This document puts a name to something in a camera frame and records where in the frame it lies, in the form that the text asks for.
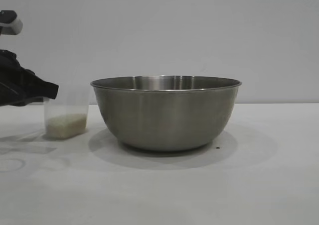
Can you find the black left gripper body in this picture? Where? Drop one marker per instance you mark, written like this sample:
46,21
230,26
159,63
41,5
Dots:
12,83

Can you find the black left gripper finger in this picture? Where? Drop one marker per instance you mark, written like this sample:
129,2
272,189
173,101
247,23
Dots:
42,88

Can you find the translucent plastic measuring cup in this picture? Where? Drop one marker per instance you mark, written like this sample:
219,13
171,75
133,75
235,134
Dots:
67,105

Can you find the white uncooked rice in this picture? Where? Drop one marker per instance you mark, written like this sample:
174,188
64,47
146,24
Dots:
66,125

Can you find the stainless steel mixing bowl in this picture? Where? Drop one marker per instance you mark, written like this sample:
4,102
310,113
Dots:
164,118

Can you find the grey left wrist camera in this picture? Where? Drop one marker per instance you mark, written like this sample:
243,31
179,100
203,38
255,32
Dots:
15,26

